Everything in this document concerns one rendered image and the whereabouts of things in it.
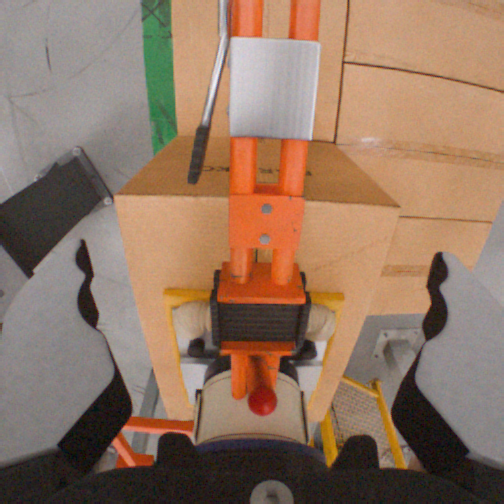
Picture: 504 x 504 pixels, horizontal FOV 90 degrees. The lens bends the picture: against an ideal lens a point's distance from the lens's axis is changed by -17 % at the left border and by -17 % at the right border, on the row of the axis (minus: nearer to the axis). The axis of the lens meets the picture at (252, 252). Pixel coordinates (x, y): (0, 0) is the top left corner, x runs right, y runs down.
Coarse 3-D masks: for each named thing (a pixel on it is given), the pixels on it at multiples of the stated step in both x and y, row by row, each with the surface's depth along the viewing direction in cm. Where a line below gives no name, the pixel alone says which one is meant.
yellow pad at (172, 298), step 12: (168, 300) 46; (180, 300) 46; (192, 300) 46; (204, 300) 46; (168, 312) 47; (168, 324) 49; (204, 336) 50; (180, 348) 51; (192, 348) 48; (204, 348) 51; (216, 348) 51; (180, 360) 54; (180, 372) 56; (180, 384) 59; (192, 396) 60
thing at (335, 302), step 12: (312, 300) 46; (324, 300) 46; (336, 300) 46; (336, 312) 48; (336, 324) 49; (300, 348) 50; (312, 348) 48; (324, 348) 52; (288, 360) 53; (300, 360) 53; (312, 360) 53; (324, 360) 54; (312, 396) 61
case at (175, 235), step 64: (128, 192) 39; (192, 192) 40; (320, 192) 42; (384, 192) 44; (128, 256) 44; (192, 256) 44; (256, 256) 44; (320, 256) 44; (384, 256) 44; (320, 384) 62
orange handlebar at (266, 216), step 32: (256, 0) 17; (320, 0) 17; (256, 32) 18; (288, 32) 19; (256, 160) 23; (288, 160) 23; (256, 192) 26; (288, 192) 24; (256, 224) 25; (288, 224) 25; (288, 256) 27; (128, 448) 54
